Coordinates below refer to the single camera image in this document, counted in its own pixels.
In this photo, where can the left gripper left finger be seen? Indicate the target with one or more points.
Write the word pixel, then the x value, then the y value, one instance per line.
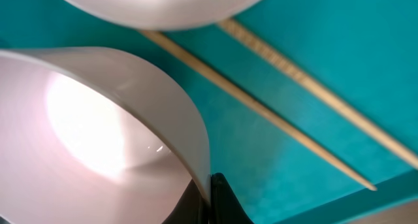
pixel 190 209

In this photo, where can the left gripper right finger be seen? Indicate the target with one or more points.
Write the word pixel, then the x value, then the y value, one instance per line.
pixel 225 207

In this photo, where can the wooden chopstick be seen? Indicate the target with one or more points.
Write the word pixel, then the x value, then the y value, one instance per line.
pixel 288 68
pixel 206 71

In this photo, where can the teal plastic tray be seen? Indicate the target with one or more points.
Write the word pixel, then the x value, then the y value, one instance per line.
pixel 202 111

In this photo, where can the white round plate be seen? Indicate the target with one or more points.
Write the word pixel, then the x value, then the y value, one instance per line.
pixel 163 15

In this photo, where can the pink bowl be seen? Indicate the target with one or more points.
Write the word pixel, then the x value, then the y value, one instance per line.
pixel 96 135

